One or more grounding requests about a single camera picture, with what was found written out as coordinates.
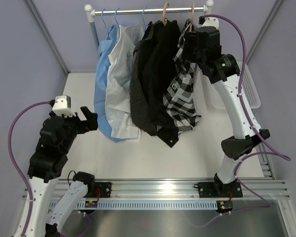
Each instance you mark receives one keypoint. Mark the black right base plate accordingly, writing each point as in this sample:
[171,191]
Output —
[207,189]

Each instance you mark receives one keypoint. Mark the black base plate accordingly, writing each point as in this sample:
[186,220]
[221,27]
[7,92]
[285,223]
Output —
[100,190]
[207,189]

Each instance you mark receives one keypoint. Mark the wooden hanger of checkered shirt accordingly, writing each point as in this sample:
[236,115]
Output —
[192,17]

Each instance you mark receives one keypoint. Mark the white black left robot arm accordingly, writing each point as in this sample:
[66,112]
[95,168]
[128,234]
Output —
[56,138]

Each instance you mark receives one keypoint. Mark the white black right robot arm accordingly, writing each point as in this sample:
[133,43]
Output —
[224,75]

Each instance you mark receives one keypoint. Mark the aluminium mounting rail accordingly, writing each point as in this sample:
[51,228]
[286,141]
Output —
[184,189]

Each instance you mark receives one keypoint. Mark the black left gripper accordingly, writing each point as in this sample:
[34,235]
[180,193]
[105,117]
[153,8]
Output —
[91,124]

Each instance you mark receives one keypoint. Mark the dark pinstriped shirt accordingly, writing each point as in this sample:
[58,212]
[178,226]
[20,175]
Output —
[138,97]

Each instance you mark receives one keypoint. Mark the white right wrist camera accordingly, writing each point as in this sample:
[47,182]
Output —
[209,22]

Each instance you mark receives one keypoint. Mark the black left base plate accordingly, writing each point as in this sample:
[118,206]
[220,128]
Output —
[100,190]

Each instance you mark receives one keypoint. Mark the white slotted cable duct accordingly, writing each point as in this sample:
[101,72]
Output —
[147,205]

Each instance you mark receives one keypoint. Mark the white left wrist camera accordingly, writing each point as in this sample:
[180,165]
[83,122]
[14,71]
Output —
[62,106]

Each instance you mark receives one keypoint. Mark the blue wire hanger right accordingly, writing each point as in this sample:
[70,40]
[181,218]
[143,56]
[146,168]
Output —
[146,25]

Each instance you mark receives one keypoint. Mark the wooden hanger of black shirt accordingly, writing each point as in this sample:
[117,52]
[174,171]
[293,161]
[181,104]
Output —
[164,19]

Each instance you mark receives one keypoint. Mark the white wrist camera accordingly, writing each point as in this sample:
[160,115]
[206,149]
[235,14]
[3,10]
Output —
[209,22]
[62,106]

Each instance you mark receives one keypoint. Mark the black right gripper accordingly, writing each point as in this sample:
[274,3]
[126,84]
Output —
[190,42]

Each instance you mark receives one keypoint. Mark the white plastic basket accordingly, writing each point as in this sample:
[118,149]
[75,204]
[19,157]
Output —
[247,84]

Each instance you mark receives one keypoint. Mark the light blue shirt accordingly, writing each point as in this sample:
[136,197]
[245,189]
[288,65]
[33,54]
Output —
[104,49]

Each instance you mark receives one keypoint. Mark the black white checkered shirt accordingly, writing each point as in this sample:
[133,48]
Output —
[178,99]

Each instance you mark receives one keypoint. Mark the metal clothes rack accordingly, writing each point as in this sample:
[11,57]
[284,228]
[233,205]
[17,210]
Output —
[92,13]

